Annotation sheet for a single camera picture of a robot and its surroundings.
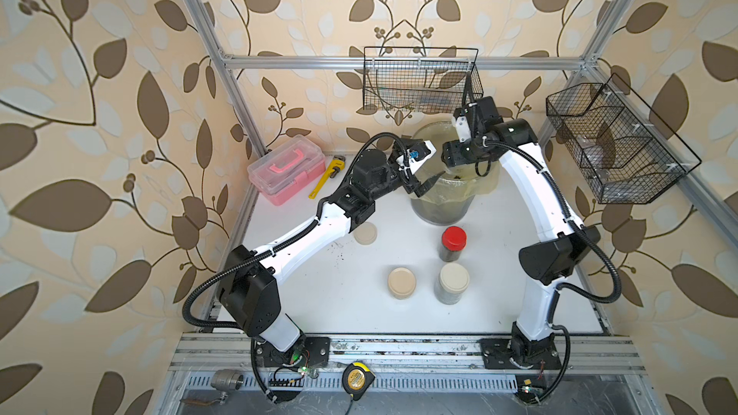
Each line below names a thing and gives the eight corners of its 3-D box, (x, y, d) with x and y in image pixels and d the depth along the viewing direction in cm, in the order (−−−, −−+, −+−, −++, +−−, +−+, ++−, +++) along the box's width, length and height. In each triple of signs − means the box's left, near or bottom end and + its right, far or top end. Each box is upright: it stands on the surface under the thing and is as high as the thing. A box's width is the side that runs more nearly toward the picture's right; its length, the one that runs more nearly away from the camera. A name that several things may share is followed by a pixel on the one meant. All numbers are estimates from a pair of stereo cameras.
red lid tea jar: (439, 261, 91) (445, 245, 83) (437, 243, 95) (442, 226, 87) (460, 261, 91) (468, 245, 83) (456, 243, 95) (464, 226, 87)
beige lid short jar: (388, 301, 85) (389, 293, 79) (388, 276, 89) (389, 267, 84) (414, 301, 85) (416, 293, 79) (412, 276, 89) (414, 267, 84)
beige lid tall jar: (436, 304, 84) (443, 290, 74) (433, 279, 88) (439, 262, 79) (462, 305, 84) (472, 290, 74) (457, 279, 88) (466, 262, 79)
